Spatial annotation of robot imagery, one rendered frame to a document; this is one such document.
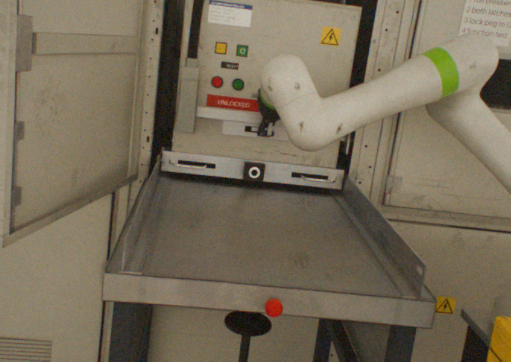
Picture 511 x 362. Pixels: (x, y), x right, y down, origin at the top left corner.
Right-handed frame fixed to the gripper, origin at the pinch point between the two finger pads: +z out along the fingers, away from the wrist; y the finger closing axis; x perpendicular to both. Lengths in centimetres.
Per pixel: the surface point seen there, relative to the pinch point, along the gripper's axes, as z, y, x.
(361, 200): -7.0, 19.4, 26.5
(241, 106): 3.9, -7.8, -6.6
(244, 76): -0.4, -15.4, -6.8
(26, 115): -42, 18, -52
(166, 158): 11.7, 7.8, -26.4
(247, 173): 10.3, 10.0, -2.8
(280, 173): 12.0, 8.7, 7.1
